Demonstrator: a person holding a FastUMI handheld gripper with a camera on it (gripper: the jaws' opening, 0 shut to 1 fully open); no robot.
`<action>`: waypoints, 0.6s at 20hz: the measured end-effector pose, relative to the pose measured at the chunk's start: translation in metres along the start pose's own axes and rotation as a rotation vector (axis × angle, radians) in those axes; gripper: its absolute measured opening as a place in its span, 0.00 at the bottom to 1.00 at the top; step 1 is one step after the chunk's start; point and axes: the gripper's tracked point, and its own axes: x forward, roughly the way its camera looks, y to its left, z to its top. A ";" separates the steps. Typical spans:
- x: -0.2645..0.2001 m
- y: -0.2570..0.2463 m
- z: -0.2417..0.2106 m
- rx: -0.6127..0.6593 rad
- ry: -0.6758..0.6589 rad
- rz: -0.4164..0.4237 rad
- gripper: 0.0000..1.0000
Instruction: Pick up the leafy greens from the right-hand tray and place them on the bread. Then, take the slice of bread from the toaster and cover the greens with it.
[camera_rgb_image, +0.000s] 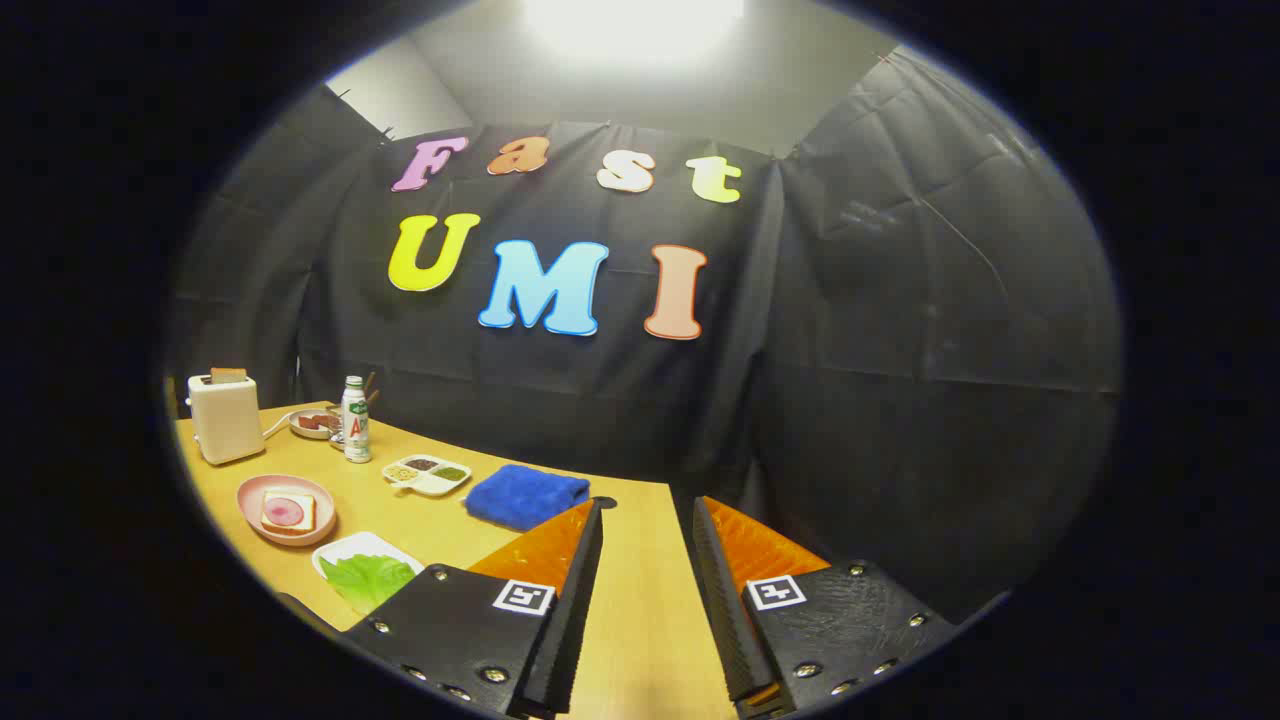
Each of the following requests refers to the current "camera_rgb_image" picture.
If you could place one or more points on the toasted bread slice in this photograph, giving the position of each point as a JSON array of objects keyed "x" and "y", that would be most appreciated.
[{"x": 228, "y": 375}]

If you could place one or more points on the red meat slices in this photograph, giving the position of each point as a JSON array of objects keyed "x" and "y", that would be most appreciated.
[{"x": 312, "y": 422}]

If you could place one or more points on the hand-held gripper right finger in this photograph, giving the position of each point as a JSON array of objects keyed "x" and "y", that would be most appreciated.
[{"x": 720, "y": 600}]

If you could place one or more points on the white drink bottle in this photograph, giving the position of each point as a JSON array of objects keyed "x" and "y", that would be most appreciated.
[{"x": 356, "y": 430}]

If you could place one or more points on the ceiling light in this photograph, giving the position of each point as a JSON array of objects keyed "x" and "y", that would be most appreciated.
[{"x": 632, "y": 25}]

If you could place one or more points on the white square plate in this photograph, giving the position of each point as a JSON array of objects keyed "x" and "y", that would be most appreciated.
[{"x": 345, "y": 545}]

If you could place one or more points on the yellow soybeans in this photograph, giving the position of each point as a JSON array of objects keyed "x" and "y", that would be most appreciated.
[{"x": 402, "y": 474}]

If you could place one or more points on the blue towel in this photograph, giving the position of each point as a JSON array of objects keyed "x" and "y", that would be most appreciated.
[{"x": 525, "y": 497}]

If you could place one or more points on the pink plate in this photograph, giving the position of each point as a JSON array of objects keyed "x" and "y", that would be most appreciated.
[{"x": 252, "y": 500}]

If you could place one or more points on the green lettuce leaf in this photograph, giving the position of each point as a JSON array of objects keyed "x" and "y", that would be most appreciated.
[{"x": 368, "y": 580}]

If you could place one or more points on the white bread slice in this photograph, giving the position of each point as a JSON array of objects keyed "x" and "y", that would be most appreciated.
[{"x": 305, "y": 520}]

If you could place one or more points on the pink ham slice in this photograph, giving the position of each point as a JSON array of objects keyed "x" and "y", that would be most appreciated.
[{"x": 285, "y": 511}]

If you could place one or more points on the small round plate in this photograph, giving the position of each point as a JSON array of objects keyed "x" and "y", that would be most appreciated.
[{"x": 310, "y": 433}]

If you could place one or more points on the white divided dish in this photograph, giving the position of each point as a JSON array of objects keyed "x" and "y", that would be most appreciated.
[{"x": 432, "y": 486}]

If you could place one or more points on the black backdrop cloth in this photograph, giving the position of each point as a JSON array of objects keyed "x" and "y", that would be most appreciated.
[{"x": 600, "y": 400}]

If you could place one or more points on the white toaster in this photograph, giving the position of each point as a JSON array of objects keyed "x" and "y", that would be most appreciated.
[{"x": 226, "y": 425}]

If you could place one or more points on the green mung beans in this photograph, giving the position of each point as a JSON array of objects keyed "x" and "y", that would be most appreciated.
[{"x": 451, "y": 473}]

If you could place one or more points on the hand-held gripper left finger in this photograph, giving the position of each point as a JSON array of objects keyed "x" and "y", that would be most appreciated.
[{"x": 580, "y": 600}]

